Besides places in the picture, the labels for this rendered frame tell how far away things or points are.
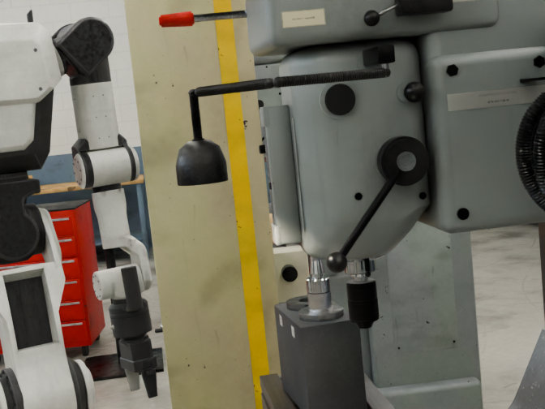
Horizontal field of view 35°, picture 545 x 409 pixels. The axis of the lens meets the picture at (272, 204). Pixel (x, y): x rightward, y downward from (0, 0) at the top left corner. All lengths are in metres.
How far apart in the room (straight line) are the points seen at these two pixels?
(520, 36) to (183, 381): 2.15
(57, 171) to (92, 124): 8.44
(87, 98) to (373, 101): 0.84
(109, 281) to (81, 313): 3.97
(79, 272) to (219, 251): 2.87
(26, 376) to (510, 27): 1.12
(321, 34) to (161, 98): 1.85
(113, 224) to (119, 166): 0.13
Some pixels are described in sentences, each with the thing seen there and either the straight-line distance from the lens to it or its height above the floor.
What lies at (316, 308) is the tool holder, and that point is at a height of 1.15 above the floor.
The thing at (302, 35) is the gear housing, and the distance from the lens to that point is 1.22.
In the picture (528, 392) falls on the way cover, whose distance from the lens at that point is 1.66.
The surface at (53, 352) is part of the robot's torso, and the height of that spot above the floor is 1.10.
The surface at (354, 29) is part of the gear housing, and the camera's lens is 1.23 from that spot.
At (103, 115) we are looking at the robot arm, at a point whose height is 1.56.
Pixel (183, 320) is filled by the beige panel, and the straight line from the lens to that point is 3.12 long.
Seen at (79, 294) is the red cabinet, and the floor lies 0.43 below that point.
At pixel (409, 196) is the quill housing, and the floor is 1.40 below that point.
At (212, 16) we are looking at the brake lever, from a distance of 1.42.
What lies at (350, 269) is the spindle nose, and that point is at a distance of 1.36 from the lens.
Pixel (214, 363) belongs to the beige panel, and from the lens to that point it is 3.17.
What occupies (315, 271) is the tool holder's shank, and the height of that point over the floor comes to 1.22.
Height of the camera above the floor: 1.56
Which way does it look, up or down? 7 degrees down
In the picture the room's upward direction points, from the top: 6 degrees counter-clockwise
